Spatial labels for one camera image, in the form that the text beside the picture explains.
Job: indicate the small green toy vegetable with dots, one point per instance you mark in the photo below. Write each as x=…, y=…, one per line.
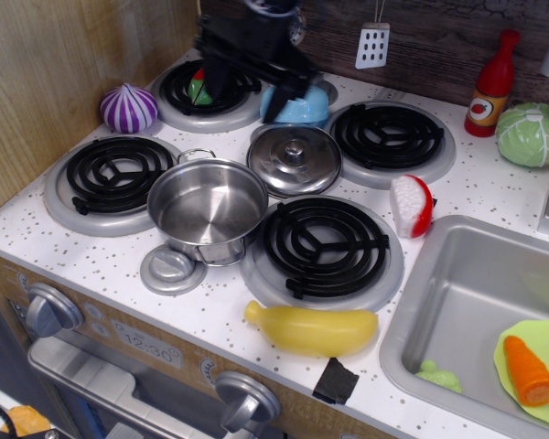
x=430, y=371

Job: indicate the silver stove knob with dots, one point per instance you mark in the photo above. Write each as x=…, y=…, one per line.
x=246, y=401
x=50, y=311

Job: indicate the back left stove burner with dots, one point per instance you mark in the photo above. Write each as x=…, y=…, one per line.
x=237, y=106

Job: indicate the hanging white slotted spatula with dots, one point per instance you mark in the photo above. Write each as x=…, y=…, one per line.
x=373, y=46

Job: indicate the right silver stove knob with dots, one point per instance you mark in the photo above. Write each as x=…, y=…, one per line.
x=246, y=401

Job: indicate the left silver stove knob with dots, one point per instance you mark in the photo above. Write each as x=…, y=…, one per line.
x=50, y=311

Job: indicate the steel pot lid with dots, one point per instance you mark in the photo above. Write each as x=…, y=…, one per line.
x=294, y=159

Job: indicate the front left stove burner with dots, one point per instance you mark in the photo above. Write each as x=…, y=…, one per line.
x=100, y=188

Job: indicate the purple white toy onion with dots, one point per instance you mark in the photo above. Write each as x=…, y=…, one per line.
x=128, y=109

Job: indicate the light green plastic plate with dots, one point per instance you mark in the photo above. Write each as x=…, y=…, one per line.
x=535, y=335

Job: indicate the light blue plastic bowl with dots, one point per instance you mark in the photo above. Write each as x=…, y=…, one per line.
x=311, y=109

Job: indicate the stove burner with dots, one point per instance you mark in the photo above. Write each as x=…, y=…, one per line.
x=380, y=141
x=100, y=188
x=237, y=106
x=323, y=253

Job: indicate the orange toy carrot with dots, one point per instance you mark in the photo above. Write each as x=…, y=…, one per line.
x=528, y=373

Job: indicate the black tape piece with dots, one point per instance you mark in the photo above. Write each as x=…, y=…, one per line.
x=336, y=383

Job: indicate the back right stove burner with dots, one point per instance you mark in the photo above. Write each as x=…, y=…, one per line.
x=380, y=141

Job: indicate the silver toy sink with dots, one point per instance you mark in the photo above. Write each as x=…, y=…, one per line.
x=471, y=281

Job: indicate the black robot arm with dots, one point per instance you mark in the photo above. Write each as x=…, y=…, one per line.
x=270, y=7

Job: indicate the stainless steel pot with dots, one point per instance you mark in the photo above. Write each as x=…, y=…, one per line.
x=207, y=207

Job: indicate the oven clock display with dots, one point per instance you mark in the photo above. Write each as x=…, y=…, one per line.
x=151, y=346

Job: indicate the orange object bottom left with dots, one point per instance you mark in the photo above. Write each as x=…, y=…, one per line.
x=28, y=421

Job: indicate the front right stove burner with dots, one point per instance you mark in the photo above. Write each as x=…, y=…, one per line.
x=323, y=253

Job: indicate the red white toy slice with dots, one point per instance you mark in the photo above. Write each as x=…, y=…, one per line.
x=412, y=206

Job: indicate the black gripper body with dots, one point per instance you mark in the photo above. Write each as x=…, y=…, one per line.
x=258, y=44

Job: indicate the yellow toy banana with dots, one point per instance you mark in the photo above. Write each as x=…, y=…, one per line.
x=314, y=333

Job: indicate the red green toy pepper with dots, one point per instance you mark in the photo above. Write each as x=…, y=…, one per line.
x=197, y=89

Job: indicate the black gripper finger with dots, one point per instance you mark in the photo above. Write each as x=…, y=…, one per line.
x=217, y=72
x=280, y=96

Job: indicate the red toy ketchup bottle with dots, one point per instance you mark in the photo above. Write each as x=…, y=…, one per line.
x=493, y=88

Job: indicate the green toy cabbage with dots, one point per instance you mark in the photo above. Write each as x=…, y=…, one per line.
x=523, y=134

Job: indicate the silver oven door handle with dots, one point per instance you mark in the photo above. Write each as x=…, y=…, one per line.
x=104, y=384

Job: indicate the hanging steel strainer ladle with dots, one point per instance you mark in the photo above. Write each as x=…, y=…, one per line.
x=297, y=27

